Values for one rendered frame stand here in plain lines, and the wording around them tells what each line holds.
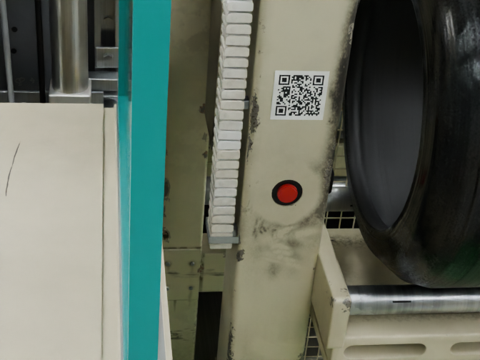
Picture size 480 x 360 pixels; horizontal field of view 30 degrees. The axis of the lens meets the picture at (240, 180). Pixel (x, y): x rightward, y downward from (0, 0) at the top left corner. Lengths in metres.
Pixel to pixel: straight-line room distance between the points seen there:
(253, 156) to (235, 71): 0.13
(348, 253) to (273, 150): 0.43
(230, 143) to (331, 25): 0.22
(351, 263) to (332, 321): 0.31
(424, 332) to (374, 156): 0.36
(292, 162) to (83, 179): 0.44
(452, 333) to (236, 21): 0.59
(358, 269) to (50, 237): 0.86
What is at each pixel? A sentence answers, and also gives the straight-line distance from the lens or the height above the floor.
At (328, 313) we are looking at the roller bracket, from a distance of 1.34.
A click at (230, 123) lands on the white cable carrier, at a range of 1.25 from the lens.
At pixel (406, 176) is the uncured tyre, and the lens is 1.63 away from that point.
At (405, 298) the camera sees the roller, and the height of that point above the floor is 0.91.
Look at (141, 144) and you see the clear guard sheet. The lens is 0.47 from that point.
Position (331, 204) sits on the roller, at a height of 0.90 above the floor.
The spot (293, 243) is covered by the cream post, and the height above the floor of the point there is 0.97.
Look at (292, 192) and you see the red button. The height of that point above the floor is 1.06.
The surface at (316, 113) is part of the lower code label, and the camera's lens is 1.25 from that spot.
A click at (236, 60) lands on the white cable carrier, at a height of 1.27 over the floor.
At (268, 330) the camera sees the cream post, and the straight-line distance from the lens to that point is 1.48.
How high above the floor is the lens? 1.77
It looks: 32 degrees down
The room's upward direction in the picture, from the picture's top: 5 degrees clockwise
